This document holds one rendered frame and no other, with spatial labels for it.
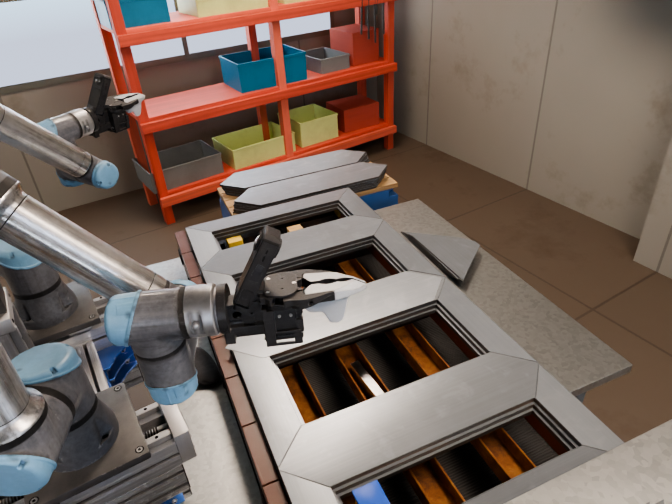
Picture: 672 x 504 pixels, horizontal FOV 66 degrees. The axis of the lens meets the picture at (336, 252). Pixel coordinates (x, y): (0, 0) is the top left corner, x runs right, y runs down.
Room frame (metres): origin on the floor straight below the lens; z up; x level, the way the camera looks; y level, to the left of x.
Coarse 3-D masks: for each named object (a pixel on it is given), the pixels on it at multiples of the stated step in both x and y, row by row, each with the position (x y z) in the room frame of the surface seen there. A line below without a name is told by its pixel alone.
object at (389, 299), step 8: (376, 280) 1.41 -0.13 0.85; (384, 280) 1.41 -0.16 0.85; (368, 288) 1.37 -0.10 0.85; (376, 288) 1.37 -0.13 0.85; (384, 288) 1.36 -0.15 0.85; (392, 288) 1.36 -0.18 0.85; (376, 296) 1.32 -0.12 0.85; (384, 296) 1.32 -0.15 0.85; (392, 296) 1.32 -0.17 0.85; (400, 296) 1.32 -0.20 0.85; (384, 304) 1.28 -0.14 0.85; (392, 304) 1.28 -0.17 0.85; (400, 304) 1.27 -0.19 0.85; (408, 304) 1.27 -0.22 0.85; (392, 312) 1.24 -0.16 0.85
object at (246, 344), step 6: (246, 336) 1.17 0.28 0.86; (252, 336) 1.17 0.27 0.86; (240, 342) 1.15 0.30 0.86; (246, 342) 1.15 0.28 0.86; (252, 342) 1.14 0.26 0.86; (240, 348) 1.12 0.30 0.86; (246, 348) 1.12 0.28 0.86; (252, 348) 1.12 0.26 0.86; (258, 348) 1.12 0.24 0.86; (252, 354) 1.09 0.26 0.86; (258, 354) 1.09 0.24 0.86
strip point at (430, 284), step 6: (414, 276) 1.42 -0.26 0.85; (420, 276) 1.42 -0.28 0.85; (426, 276) 1.41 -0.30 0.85; (432, 276) 1.41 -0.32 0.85; (420, 282) 1.38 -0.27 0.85; (426, 282) 1.38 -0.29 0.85; (432, 282) 1.38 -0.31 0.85; (438, 282) 1.38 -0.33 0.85; (426, 288) 1.35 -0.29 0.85; (432, 288) 1.35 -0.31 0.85; (438, 288) 1.34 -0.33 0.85; (432, 294) 1.31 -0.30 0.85
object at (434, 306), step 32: (256, 224) 1.87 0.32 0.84; (320, 256) 1.61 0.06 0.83; (384, 256) 1.59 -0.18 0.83; (384, 320) 1.22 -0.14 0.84; (448, 320) 1.22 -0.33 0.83; (288, 352) 1.10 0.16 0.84; (320, 352) 1.12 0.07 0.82; (480, 352) 1.07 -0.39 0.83; (256, 416) 0.90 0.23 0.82; (512, 416) 0.84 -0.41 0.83; (544, 416) 0.83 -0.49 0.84; (448, 448) 0.77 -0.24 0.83; (352, 480) 0.69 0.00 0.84
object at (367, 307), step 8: (352, 296) 1.33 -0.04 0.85; (360, 296) 1.33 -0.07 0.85; (368, 296) 1.33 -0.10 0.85; (352, 304) 1.29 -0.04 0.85; (360, 304) 1.29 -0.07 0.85; (368, 304) 1.29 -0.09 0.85; (376, 304) 1.28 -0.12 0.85; (360, 312) 1.25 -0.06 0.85; (368, 312) 1.25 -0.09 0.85; (376, 312) 1.24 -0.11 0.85; (384, 312) 1.24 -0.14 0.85; (368, 320) 1.21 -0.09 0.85
